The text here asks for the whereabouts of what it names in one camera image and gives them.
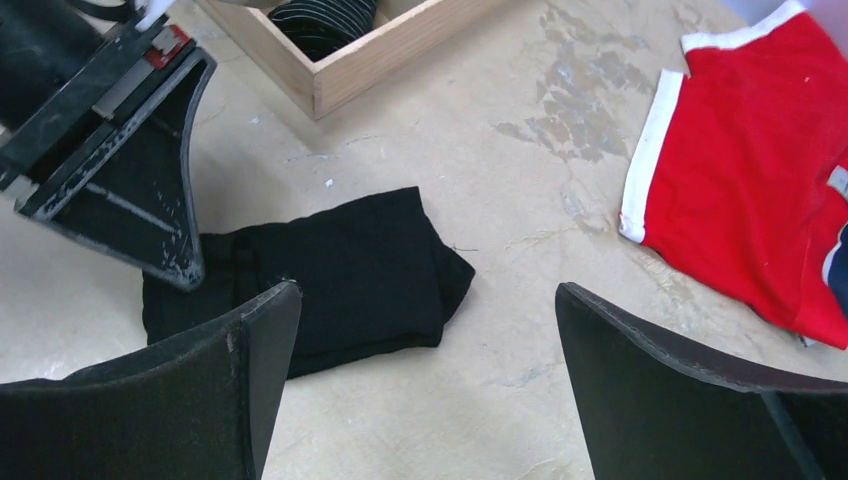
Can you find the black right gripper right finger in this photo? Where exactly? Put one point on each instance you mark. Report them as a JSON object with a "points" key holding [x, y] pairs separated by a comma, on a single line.
{"points": [[654, 404]]}

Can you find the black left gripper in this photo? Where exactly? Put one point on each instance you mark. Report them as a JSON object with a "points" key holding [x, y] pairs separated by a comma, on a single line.
{"points": [[69, 67]]}

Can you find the red white blue underwear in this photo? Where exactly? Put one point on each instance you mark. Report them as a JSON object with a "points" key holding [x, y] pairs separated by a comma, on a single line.
{"points": [[739, 176]]}

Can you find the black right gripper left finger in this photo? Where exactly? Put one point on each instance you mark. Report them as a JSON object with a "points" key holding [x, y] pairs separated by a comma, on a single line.
{"points": [[201, 404]]}

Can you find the plain black underwear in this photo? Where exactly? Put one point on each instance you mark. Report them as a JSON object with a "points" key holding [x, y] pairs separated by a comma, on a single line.
{"points": [[374, 275]]}

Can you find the black striped underwear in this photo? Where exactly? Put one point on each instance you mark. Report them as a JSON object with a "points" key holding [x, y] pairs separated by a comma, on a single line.
{"points": [[319, 28]]}

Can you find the wooden compartment tray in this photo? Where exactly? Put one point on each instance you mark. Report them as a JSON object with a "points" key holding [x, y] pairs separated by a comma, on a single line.
{"points": [[403, 30]]}

